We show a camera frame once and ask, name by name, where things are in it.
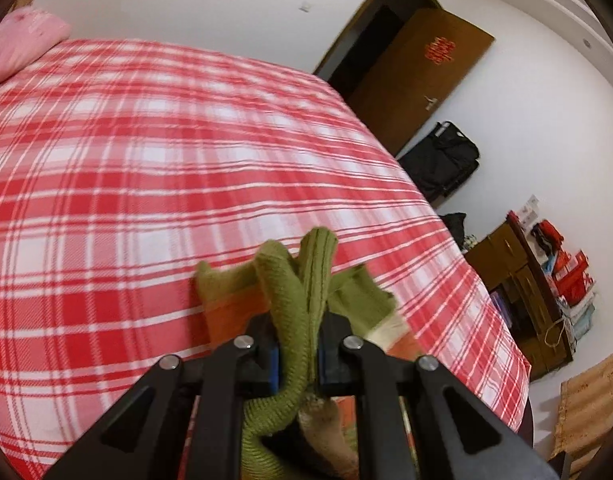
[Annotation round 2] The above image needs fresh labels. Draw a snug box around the brown wooden door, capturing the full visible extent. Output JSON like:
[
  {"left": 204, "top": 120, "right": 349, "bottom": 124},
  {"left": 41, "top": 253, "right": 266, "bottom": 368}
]
[{"left": 314, "top": 0, "right": 494, "bottom": 155}]

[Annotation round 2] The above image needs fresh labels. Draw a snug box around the dark wooden cabinet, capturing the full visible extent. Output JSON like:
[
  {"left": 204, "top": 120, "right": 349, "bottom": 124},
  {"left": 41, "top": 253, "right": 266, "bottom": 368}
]
[{"left": 465, "top": 214, "right": 573, "bottom": 380}]

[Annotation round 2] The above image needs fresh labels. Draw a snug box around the pink pillow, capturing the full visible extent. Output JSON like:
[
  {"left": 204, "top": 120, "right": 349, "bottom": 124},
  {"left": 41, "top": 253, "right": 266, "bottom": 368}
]
[{"left": 0, "top": 6, "right": 71, "bottom": 84}]

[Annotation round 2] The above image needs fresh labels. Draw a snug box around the brown floor rug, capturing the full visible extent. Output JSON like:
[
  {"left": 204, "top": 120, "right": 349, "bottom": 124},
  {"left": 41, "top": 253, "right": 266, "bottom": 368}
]
[{"left": 552, "top": 354, "right": 613, "bottom": 479}]

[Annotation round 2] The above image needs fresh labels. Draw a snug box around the black clothes pile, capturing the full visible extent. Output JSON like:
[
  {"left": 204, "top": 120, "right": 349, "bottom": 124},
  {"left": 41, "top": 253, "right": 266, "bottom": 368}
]
[{"left": 440, "top": 212, "right": 475, "bottom": 252}]

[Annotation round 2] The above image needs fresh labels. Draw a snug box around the red items pile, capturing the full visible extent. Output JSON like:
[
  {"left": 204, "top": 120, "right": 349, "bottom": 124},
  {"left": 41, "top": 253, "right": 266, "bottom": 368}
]
[{"left": 508, "top": 195, "right": 596, "bottom": 352}]

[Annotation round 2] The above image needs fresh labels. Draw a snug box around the red white plaid bedspread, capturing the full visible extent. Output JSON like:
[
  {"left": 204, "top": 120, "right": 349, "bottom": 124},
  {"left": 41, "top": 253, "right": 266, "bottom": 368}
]
[{"left": 0, "top": 40, "right": 530, "bottom": 479}]

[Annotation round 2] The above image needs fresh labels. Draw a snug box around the black bag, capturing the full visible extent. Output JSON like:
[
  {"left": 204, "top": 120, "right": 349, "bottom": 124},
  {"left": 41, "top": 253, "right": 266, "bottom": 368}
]
[{"left": 399, "top": 122, "right": 480, "bottom": 203}]

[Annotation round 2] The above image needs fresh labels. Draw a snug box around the green striped knit sweater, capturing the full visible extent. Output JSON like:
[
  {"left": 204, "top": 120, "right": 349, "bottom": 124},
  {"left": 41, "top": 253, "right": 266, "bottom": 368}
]
[{"left": 195, "top": 228, "right": 423, "bottom": 479}]

